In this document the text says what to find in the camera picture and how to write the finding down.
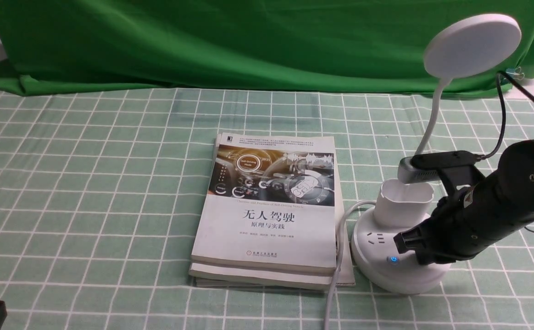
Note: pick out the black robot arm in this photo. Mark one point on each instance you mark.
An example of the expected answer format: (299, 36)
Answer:
(516, 161)

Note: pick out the blue binder clip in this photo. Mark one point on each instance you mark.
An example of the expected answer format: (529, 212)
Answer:
(513, 73)

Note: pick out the green checkered tablecloth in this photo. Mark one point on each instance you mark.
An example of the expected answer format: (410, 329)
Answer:
(100, 195)

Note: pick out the green backdrop cloth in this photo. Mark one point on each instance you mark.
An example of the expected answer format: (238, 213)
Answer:
(333, 46)

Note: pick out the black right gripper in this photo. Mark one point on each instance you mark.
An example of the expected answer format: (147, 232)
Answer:
(470, 221)

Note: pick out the top white car textbook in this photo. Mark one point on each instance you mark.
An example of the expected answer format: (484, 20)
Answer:
(271, 206)

